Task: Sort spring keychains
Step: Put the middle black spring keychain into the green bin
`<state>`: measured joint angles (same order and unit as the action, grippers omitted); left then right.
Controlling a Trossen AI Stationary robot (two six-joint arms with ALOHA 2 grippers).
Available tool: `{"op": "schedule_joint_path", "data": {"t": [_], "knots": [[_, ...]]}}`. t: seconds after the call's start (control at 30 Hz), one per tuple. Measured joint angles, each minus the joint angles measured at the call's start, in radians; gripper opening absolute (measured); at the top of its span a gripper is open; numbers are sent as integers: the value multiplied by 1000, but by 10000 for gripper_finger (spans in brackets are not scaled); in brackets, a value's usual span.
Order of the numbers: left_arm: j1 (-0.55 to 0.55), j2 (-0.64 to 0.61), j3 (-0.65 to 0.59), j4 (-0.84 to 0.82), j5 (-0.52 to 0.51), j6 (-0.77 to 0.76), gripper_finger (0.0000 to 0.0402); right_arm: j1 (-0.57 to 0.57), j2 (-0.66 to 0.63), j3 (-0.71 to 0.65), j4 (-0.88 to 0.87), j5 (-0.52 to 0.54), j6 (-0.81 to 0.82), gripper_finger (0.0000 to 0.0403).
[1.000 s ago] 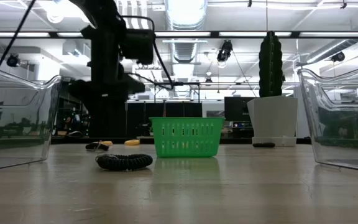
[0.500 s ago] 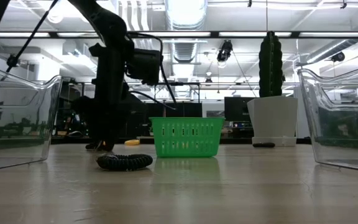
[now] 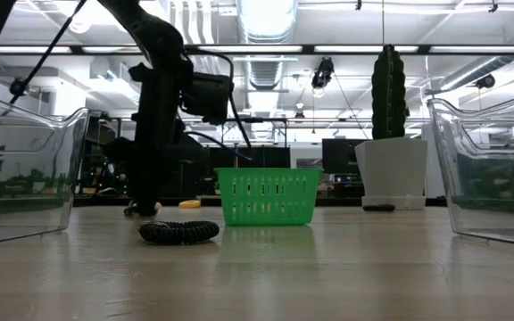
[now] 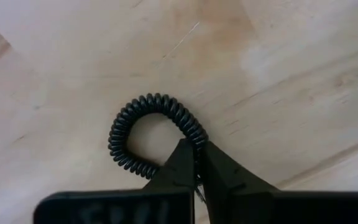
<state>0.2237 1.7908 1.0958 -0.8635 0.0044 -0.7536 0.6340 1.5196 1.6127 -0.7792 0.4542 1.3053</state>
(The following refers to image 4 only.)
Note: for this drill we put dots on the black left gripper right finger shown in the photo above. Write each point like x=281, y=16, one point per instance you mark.
x=228, y=180

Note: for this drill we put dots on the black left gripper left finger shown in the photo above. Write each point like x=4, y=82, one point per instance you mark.
x=172, y=174

